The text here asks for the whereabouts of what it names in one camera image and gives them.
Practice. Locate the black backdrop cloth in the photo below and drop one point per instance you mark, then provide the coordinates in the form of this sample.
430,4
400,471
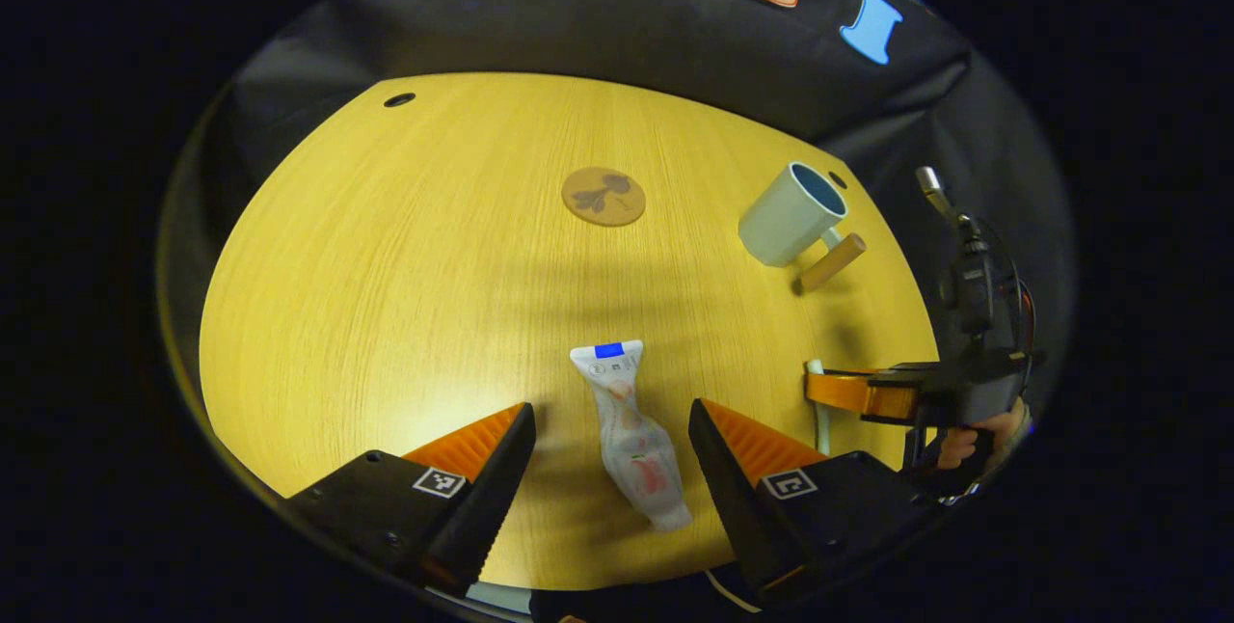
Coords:
617,35

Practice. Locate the white toothpaste tube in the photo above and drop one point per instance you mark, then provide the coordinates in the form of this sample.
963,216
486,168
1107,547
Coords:
636,449

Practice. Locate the brown round coaster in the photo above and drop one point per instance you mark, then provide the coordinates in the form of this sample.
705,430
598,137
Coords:
603,197

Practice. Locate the white toothbrush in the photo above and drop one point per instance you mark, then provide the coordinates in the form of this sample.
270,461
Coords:
821,430

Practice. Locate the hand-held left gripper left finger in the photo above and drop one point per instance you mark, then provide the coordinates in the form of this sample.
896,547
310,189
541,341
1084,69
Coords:
494,498

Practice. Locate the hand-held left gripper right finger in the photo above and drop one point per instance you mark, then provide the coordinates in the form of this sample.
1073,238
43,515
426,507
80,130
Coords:
731,493

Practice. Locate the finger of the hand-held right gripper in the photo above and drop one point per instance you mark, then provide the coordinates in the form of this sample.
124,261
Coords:
853,392

